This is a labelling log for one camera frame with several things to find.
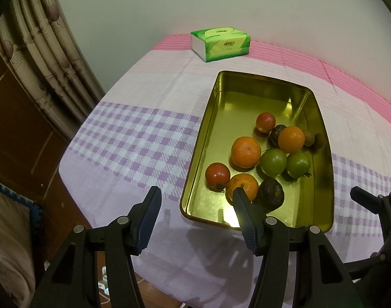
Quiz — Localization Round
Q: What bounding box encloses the large red tomato with stem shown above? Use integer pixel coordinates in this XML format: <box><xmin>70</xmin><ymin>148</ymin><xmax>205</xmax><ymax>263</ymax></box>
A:
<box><xmin>205</xmin><ymin>162</ymin><xmax>231</xmax><ymax>190</ymax></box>

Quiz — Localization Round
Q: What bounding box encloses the orange tangerine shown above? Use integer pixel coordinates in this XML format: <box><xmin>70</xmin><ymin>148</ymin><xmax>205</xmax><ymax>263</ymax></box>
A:
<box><xmin>278</xmin><ymin>126</ymin><xmax>306</xmax><ymax>154</ymax></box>
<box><xmin>226</xmin><ymin>173</ymin><xmax>259</xmax><ymax>203</ymax></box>
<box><xmin>230</xmin><ymin>137</ymin><xmax>262</xmax><ymax>168</ymax></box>

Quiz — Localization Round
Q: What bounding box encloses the dark brown passion fruit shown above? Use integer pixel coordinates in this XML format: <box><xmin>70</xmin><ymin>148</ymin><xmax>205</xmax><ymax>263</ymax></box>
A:
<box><xmin>256</xmin><ymin>178</ymin><xmax>285</xmax><ymax>212</ymax></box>
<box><xmin>267</xmin><ymin>124</ymin><xmax>287</xmax><ymax>149</ymax></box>

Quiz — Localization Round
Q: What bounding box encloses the beige patterned curtain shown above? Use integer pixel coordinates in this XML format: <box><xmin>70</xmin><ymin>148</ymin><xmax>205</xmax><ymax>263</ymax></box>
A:
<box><xmin>0</xmin><ymin>0</ymin><xmax>107</xmax><ymax>142</ymax></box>

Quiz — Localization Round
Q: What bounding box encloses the green tomato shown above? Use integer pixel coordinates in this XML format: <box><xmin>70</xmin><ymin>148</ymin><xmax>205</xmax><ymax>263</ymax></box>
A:
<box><xmin>259</xmin><ymin>148</ymin><xmax>287</xmax><ymax>177</ymax></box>
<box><xmin>286</xmin><ymin>151</ymin><xmax>312</xmax><ymax>179</ymax></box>

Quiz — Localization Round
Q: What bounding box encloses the gold metal tray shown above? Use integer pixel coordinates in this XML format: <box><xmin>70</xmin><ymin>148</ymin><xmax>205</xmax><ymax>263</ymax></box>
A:
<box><xmin>179</xmin><ymin>70</ymin><xmax>335</xmax><ymax>233</ymax></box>

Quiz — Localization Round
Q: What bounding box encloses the green tissue pack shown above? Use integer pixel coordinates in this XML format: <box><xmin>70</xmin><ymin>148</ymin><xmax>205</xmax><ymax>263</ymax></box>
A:
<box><xmin>191</xmin><ymin>26</ymin><xmax>251</xmax><ymax>63</ymax></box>

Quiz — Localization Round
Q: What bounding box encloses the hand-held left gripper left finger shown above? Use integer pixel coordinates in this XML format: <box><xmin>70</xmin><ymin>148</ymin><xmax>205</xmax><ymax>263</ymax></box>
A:
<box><xmin>29</xmin><ymin>186</ymin><xmax>163</xmax><ymax>308</ymax></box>

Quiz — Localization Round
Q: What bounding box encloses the pink purple checked tablecloth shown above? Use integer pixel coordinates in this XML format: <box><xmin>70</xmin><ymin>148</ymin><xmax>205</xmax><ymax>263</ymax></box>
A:
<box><xmin>58</xmin><ymin>34</ymin><xmax>391</xmax><ymax>308</ymax></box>

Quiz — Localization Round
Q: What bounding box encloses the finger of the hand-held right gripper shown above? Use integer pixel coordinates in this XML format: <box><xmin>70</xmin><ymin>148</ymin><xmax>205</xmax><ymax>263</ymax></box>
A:
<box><xmin>350</xmin><ymin>186</ymin><xmax>383</xmax><ymax>215</ymax></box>

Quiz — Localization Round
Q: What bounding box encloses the blue-edged beige mat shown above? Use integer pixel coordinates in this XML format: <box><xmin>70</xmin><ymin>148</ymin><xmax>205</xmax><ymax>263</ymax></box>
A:
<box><xmin>0</xmin><ymin>176</ymin><xmax>44</xmax><ymax>308</ymax></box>

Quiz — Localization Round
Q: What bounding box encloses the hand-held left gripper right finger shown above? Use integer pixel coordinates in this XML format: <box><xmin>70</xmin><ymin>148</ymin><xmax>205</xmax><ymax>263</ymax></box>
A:
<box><xmin>233</xmin><ymin>188</ymin><xmax>366</xmax><ymax>308</ymax></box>

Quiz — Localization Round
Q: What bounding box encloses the small red tomato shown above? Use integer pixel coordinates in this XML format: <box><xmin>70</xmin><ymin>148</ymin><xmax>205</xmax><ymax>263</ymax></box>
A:
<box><xmin>256</xmin><ymin>112</ymin><xmax>277</xmax><ymax>133</ymax></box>

